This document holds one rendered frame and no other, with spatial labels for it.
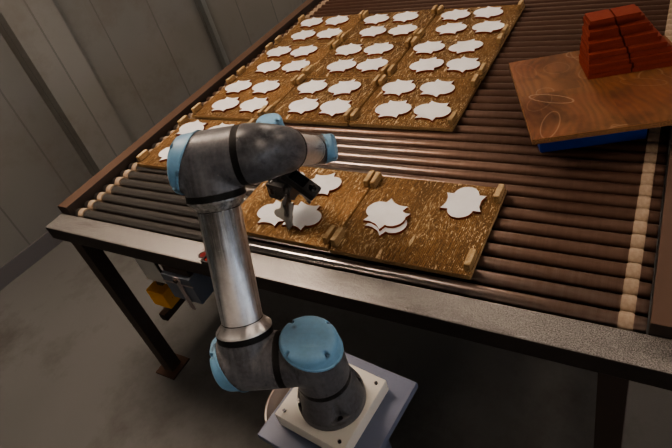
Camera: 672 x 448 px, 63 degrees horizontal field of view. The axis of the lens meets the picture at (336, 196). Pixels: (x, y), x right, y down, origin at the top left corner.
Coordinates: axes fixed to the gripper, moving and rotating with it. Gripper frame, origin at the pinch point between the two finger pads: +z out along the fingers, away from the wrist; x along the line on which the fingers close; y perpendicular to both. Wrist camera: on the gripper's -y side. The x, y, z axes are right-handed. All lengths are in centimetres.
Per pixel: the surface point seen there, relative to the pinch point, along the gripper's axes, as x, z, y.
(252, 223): 5.9, 2.9, 15.8
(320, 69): -96, 6, 50
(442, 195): -19.5, -2.4, -38.6
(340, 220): -2.2, 0.1, -12.7
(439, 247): 1.3, -3.1, -45.5
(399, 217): -5.5, -3.6, -31.0
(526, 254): -4, -3, -67
